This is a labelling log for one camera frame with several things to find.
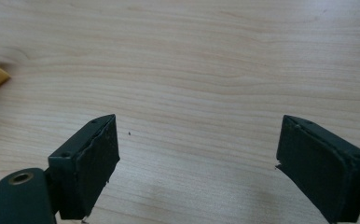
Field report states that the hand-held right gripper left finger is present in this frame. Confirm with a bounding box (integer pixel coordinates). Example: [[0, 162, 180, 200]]
[[48, 113, 121, 221]]

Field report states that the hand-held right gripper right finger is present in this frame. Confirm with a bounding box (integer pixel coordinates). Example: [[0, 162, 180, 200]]
[[274, 114, 360, 224]]

